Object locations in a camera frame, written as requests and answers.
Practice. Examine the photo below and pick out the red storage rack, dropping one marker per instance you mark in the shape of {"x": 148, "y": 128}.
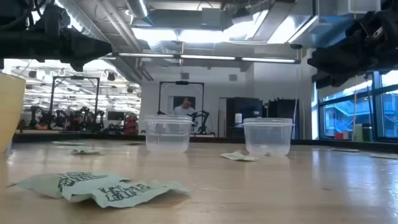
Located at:
{"x": 132, "y": 124}

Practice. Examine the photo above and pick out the white bottle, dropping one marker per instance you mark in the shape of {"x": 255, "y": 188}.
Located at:
{"x": 238, "y": 119}

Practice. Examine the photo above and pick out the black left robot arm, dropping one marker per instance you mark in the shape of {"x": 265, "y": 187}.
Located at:
{"x": 21, "y": 40}

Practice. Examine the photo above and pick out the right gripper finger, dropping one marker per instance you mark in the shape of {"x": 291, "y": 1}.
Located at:
{"x": 329, "y": 81}
{"x": 326, "y": 60}

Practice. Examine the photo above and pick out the green bin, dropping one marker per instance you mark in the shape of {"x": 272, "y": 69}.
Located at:
{"x": 362, "y": 133}

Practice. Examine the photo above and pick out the black aluminium table frame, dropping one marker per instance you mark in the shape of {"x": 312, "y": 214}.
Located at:
{"x": 217, "y": 140}

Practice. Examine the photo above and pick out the red box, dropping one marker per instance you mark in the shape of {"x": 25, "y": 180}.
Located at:
{"x": 339, "y": 135}

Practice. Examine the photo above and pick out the yellow mug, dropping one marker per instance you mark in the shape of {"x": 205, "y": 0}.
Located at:
{"x": 11, "y": 109}

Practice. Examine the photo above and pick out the black background robot arm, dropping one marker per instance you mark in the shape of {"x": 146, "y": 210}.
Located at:
{"x": 38, "y": 118}
{"x": 85, "y": 118}
{"x": 201, "y": 119}

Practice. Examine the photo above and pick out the long ceiling light bar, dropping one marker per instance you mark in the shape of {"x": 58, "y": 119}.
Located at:
{"x": 205, "y": 57}

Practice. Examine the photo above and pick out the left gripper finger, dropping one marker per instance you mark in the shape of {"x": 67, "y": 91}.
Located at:
{"x": 94, "y": 48}

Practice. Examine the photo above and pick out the black monitor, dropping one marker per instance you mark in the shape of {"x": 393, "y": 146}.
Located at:
{"x": 115, "y": 115}

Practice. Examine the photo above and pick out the black ceiling spotlight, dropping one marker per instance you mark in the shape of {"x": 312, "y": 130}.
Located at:
{"x": 111, "y": 76}
{"x": 32, "y": 74}

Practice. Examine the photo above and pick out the green Stevia sweetener packet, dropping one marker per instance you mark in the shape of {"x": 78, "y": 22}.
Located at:
{"x": 86, "y": 152}
{"x": 40, "y": 185}
{"x": 130, "y": 194}
{"x": 385, "y": 155}
{"x": 345, "y": 150}
{"x": 239, "y": 156}

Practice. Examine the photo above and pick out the person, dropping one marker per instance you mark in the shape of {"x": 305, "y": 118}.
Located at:
{"x": 184, "y": 109}

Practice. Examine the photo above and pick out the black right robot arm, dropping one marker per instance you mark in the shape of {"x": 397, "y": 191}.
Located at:
{"x": 391, "y": 37}

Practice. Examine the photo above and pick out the black cabinet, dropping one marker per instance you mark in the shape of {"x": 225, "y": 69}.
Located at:
{"x": 283, "y": 118}
{"x": 245, "y": 115}

